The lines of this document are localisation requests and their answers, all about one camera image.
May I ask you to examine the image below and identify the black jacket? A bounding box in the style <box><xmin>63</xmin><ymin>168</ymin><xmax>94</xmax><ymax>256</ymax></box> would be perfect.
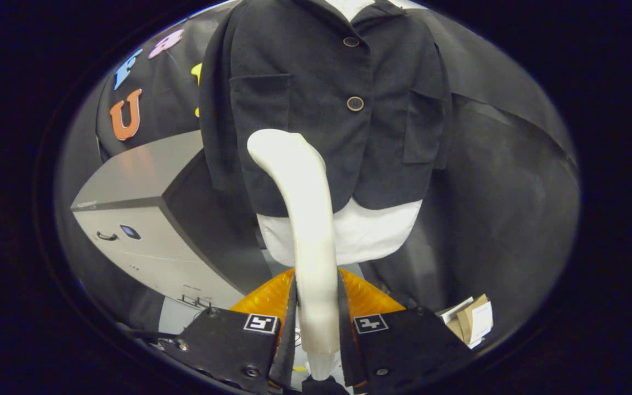
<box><xmin>198</xmin><ymin>0</ymin><xmax>454</xmax><ymax>217</ymax></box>

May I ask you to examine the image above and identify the white garment steamer with hose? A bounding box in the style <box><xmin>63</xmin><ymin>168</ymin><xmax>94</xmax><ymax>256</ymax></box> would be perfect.
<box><xmin>247</xmin><ymin>129</ymin><xmax>341</xmax><ymax>382</ymax></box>

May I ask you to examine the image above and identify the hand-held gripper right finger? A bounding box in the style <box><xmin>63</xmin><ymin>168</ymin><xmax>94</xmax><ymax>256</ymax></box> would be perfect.
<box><xmin>338</xmin><ymin>269</ymin><xmax>473</xmax><ymax>394</ymax></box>

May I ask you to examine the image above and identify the cardboard box with papers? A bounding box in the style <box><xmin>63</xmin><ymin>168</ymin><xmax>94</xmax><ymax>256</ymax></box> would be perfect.
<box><xmin>439</xmin><ymin>294</ymin><xmax>495</xmax><ymax>350</ymax></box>

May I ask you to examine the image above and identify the white mannequin torso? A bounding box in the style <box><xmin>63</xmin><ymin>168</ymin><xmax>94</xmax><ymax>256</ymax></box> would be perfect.
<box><xmin>256</xmin><ymin>0</ymin><xmax>424</xmax><ymax>268</ymax></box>

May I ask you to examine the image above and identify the grey drawer cabinet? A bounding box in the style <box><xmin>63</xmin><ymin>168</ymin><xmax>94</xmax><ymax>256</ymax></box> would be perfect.
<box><xmin>70</xmin><ymin>130</ymin><xmax>273</xmax><ymax>335</ymax></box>

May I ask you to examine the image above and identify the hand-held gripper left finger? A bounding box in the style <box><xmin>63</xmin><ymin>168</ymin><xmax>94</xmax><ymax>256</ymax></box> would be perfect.
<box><xmin>173</xmin><ymin>269</ymin><xmax>298</xmax><ymax>394</ymax></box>

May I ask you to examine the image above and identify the black backdrop cloth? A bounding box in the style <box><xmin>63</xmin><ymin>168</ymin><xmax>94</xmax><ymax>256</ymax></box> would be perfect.
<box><xmin>55</xmin><ymin>0</ymin><xmax>580</xmax><ymax>352</ymax></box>

